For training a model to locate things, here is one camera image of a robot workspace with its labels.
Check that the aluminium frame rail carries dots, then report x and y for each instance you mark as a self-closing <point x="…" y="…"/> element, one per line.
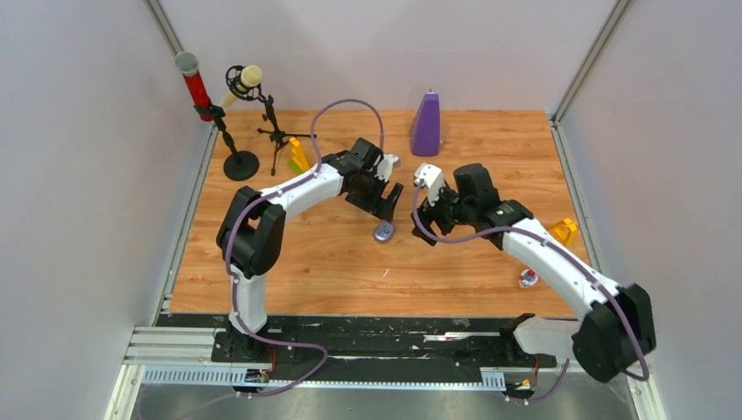
<point x="171" y="346"/>

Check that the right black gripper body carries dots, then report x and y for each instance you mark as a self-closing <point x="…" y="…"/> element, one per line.
<point x="446" y="212"/>

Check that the purple metronome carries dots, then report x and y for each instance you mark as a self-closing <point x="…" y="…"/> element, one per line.
<point x="425" y="130"/>

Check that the yellow green toy block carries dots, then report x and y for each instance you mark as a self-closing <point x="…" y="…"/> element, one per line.
<point x="297" y="161"/>

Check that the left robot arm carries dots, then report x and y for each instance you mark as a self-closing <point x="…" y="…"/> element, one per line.
<point x="251" y="235"/>

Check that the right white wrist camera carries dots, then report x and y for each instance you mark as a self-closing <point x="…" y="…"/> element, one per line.
<point x="431" y="178"/>

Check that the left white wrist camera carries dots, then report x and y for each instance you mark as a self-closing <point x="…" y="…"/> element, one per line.
<point x="386" y="166"/>

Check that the colourful toy truck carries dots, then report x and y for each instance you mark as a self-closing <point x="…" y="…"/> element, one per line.
<point x="565" y="232"/>

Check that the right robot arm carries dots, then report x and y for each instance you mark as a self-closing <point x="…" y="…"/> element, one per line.
<point x="613" y="330"/>

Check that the red microphone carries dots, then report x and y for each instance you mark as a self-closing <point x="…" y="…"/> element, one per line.
<point x="188" y="65"/>

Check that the lavender oval charging case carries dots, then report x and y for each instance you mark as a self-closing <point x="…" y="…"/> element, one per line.
<point x="384" y="232"/>

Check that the small red white toy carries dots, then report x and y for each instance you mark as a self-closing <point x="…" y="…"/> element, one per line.
<point x="528" y="278"/>

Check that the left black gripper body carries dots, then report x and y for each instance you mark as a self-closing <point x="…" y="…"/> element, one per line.
<point x="368" y="196"/>

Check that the black round-base mic stand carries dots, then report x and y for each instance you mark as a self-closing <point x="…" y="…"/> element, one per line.
<point x="240" y="165"/>

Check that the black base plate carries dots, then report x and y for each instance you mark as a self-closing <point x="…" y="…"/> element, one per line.
<point x="376" y="349"/>

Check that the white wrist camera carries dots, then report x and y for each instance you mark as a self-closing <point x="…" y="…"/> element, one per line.
<point x="386" y="166"/>
<point x="431" y="178"/>

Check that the beige condenser microphone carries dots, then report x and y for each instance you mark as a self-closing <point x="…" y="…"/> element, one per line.
<point x="243" y="83"/>

